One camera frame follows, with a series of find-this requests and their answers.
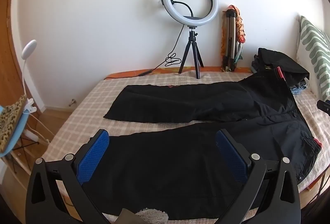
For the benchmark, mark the beige plaid blanket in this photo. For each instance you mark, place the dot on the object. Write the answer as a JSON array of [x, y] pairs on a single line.
[[77, 120]]

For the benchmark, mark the white clip lamp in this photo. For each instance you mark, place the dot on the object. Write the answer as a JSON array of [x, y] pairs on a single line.
[[28, 47]]

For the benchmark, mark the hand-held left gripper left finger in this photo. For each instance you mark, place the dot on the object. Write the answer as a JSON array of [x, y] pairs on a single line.
[[92, 153]]

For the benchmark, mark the green patterned pillow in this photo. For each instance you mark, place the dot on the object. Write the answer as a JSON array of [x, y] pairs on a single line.
[[314, 46]]

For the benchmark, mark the wooden door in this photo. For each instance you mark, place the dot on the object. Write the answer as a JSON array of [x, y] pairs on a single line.
[[10, 58]]

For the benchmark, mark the black pants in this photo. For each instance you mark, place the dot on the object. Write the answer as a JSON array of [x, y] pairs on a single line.
[[180, 162]]

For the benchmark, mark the dark grey folded garment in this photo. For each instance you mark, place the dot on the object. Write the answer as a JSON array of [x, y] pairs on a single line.
[[255, 65]]

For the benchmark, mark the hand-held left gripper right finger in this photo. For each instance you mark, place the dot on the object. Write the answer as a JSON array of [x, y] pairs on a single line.
[[232, 159]]

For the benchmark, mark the white power strip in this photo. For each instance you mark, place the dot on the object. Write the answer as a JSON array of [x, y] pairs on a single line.
[[32, 135]]

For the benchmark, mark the black mini tripod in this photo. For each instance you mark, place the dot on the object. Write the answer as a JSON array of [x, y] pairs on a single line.
[[192, 38]]

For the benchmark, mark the beige knit cloth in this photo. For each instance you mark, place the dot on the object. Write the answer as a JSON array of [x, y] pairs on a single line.
[[152, 216]]

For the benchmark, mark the metal door stopper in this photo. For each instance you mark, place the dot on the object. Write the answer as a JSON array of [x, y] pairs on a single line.
[[73, 102]]

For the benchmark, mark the leopard print cushion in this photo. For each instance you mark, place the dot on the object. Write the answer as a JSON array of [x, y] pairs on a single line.
[[10, 120]]

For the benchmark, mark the black folded garment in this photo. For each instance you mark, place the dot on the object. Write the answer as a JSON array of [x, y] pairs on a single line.
[[283, 61]]

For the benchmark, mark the orange bed sheet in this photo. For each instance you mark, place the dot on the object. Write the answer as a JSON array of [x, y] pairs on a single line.
[[214, 69]]

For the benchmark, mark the blue-grey folded cloth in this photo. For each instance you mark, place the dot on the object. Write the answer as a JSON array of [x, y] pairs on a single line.
[[299, 89]]

